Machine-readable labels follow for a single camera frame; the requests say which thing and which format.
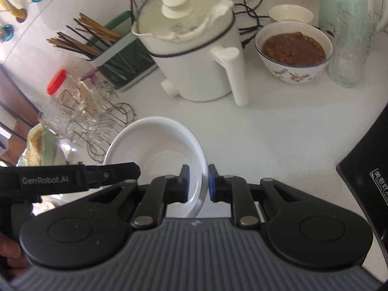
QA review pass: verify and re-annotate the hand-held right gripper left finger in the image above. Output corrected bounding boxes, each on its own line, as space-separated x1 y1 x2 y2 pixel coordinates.
87 164 191 230

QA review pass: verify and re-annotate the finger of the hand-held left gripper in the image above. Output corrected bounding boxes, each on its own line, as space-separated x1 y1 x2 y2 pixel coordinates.
80 162 141 190

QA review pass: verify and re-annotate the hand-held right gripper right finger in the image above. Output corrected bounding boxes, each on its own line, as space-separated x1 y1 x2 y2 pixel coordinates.
208 164 307 230

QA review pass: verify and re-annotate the plain white bowl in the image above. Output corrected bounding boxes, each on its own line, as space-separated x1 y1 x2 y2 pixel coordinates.
104 117 207 219

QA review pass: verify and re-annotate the person's left hand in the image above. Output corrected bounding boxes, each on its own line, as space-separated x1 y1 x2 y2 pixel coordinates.
0 231 30 288

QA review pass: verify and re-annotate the green bowl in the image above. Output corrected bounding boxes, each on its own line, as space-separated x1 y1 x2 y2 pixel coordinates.
27 124 59 166

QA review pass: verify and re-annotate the clear glass cup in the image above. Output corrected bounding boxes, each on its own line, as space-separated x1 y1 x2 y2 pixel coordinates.
76 79 116 119
38 97 79 131

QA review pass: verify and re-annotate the red-lid plastic jar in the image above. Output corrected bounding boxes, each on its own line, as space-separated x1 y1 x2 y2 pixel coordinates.
45 69 100 119

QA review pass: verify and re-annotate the utensil holder with cutlery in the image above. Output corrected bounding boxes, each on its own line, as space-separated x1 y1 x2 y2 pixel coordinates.
100 41 155 82

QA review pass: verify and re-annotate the white electric pot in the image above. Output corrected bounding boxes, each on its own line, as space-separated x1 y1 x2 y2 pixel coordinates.
131 0 248 107

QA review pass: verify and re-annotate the green and white chopstick holder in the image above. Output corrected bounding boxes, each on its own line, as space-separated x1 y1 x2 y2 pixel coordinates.
86 10 158 92

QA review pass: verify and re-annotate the floral bowl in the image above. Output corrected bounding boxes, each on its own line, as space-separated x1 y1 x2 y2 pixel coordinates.
254 21 333 85

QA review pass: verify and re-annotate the bundle of chopsticks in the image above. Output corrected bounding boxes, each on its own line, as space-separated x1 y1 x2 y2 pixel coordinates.
46 13 122 59

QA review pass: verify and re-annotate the black induction cooker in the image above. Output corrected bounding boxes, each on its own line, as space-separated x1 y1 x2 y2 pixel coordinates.
336 103 388 282

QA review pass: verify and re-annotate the small white bowl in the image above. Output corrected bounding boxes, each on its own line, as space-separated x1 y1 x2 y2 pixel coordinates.
268 4 315 25

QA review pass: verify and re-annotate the textured glass pitcher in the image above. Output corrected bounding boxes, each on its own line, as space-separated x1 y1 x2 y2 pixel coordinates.
328 0 379 88

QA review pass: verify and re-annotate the wire glass rack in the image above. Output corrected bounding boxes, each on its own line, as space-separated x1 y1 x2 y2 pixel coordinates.
61 85 137 162

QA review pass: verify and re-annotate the purple utensil handle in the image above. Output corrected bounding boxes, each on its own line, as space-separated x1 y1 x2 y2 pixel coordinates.
80 67 99 82

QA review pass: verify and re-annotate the black power cable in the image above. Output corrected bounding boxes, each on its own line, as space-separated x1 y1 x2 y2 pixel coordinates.
232 0 275 49

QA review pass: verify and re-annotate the yellow hose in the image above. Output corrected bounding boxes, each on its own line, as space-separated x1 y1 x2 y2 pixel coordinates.
0 0 27 19

